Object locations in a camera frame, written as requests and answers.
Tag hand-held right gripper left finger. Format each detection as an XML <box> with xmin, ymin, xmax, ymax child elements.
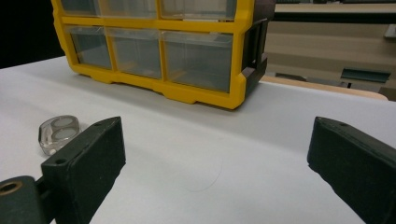
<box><xmin>40</xmin><ymin>116</ymin><xmax>127</xmax><ymax>224</ymax></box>

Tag yellow drawer organizer cabinet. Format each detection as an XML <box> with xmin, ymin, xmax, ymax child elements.
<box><xmin>50</xmin><ymin>0</ymin><xmax>276</xmax><ymax>110</ymax></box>

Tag dark green metal tray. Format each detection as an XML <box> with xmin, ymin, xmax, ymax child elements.
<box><xmin>340</xmin><ymin>67</ymin><xmax>391</xmax><ymax>84</ymax></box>

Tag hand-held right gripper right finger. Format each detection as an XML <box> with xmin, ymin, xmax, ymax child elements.
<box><xmin>306</xmin><ymin>116</ymin><xmax>396</xmax><ymax>224</ymax></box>

